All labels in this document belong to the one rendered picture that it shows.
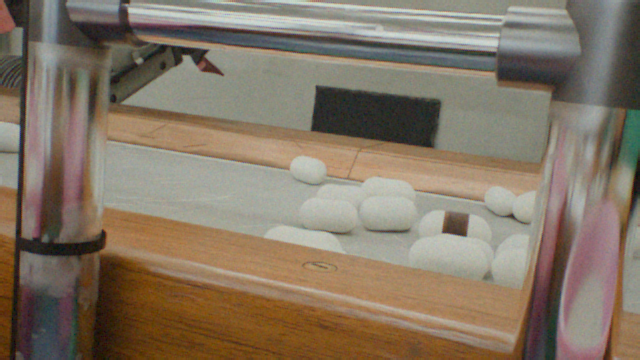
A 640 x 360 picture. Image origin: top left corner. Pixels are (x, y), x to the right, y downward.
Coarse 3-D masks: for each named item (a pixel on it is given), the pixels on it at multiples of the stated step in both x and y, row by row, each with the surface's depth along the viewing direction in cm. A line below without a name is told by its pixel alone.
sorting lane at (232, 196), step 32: (0, 160) 52; (128, 160) 58; (160, 160) 60; (192, 160) 61; (224, 160) 62; (128, 192) 46; (160, 192) 47; (192, 192) 48; (224, 192) 49; (256, 192) 50; (288, 192) 52; (416, 192) 57; (224, 224) 40; (256, 224) 41; (288, 224) 42; (416, 224) 45; (512, 224) 49; (384, 256) 37
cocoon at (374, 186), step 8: (368, 184) 48; (376, 184) 48; (384, 184) 48; (392, 184) 48; (400, 184) 48; (408, 184) 48; (368, 192) 48; (376, 192) 48; (384, 192) 48; (392, 192) 48; (400, 192) 47; (408, 192) 48
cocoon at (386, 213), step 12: (372, 204) 42; (384, 204) 42; (396, 204) 42; (408, 204) 42; (360, 216) 42; (372, 216) 41; (384, 216) 41; (396, 216) 42; (408, 216) 42; (372, 228) 42; (384, 228) 42; (396, 228) 42; (408, 228) 42
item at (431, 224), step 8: (424, 216) 39; (432, 216) 39; (440, 216) 38; (472, 216) 38; (424, 224) 39; (432, 224) 38; (440, 224) 38; (472, 224) 38; (480, 224) 38; (424, 232) 38; (432, 232) 38; (440, 232) 38; (472, 232) 38; (480, 232) 38; (488, 232) 38; (488, 240) 38
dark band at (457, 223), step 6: (444, 216) 38; (450, 216) 38; (456, 216) 38; (462, 216) 38; (468, 216) 38; (444, 222) 38; (450, 222) 38; (456, 222) 38; (462, 222) 38; (468, 222) 38; (444, 228) 38; (450, 228) 38; (456, 228) 38; (462, 228) 38; (456, 234) 38; (462, 234) 38
